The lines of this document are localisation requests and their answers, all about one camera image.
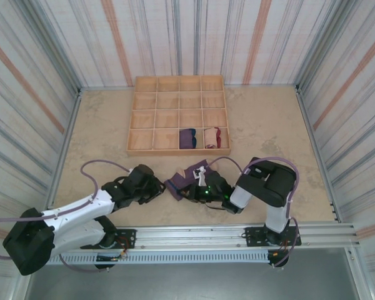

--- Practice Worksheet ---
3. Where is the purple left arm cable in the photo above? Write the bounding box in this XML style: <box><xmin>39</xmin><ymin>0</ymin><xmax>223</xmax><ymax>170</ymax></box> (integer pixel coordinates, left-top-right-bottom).
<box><xmin>0</xmin><ymin>159</ymin><xmax>133</xmax><ymax>274</ymax></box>

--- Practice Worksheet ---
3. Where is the grey slotted cable duct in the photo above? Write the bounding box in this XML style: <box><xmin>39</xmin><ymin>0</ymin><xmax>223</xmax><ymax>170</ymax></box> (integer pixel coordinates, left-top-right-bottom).
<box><xmin>49</xmin><ymin>251</ymin><xmax>269</xmax><ymax>265</ymax></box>

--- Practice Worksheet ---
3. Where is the purple sock with beige toe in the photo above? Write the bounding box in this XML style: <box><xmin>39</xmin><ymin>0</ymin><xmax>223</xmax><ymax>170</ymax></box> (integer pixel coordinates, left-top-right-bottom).
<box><xmin>164</xmin><ymin>158</ymin><xmax>221</xmax><ymax>203</ymax></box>

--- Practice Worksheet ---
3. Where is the wooden divided tray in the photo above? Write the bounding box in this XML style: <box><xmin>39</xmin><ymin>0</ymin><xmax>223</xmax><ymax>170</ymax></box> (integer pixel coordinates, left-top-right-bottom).
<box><xmin>126</xmin><ymin>74</ymin><xmax>233</xmax><ymax>158</ymax></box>

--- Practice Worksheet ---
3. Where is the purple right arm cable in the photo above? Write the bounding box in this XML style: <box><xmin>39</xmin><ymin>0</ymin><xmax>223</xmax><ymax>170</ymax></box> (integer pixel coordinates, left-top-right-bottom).
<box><xmin>206</xmin><ymin>156</ymin><xmax>301</xmax><ymax>269</ymax></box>

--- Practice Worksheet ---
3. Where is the red black power wire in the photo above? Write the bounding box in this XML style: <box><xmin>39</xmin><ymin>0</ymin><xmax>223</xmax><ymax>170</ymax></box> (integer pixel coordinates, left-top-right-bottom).
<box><xmin>276</xmin><ymin>239</ymin><xmax>293</xmax><ymax>256</ymax></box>
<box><xmin>114</xmin><ymin>236</ymin><xmax>136</xmax><ymax>261</ymax></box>

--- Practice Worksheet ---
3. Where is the grey metal sheet panel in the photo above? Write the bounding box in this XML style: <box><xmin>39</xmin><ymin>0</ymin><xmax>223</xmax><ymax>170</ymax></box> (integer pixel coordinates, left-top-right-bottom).
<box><xmin>24</xmin><ymin>265</ymin><xmax>360</xmax><ymax>300</ymax></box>

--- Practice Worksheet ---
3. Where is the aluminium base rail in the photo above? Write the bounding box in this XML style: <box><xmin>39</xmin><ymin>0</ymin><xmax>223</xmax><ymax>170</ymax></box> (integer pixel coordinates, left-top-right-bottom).
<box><xmin>18</xmin><ymin>222</ymin><xmax>362</xmax><ymax>251</ymax></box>

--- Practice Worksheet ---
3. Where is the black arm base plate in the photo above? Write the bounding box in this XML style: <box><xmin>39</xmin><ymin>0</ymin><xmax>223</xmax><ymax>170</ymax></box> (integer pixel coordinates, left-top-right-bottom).
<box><xmin>80</xmin><ymin>229</ymin><xmax>138</xmax><ymax>250</ymax></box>
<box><xmin>244</xmin><ymin>226</ymin><xmax>302</xmax><ymax>248</ymax></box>

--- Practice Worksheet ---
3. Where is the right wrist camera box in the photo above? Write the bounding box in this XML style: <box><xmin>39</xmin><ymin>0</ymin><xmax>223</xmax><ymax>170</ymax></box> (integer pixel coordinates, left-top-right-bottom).
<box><xmin>192</xmin><ymin>167</ymin><xmax>209</xmax><ymax>186</ymax></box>

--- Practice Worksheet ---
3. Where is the purple sock with orange cuff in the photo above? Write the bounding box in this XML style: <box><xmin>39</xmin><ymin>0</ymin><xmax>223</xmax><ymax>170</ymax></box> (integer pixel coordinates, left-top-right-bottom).
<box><xmin>178</xmin><ymin>127</ymin><xmax>198</xmax><ymax>149</ymax></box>

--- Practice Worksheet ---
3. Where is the beige sock with maroon toe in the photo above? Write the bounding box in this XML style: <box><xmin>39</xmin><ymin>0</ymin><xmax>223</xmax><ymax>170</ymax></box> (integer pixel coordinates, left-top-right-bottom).
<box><xmin>203</xmin><ymin>126</ymin><xmax>223</xmax><ymax>149</ymax></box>

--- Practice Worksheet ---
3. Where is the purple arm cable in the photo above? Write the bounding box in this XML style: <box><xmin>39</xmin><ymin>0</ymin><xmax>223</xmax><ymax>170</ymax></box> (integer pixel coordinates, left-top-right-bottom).
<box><xmin>206</xmin><ymin>156</ymin><xmax>301</xmax><ymax>269</ymax></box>
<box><xmin>0</xmin><ymin>159</ymin><xmax>133</xmax><ymax>274</ymax></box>

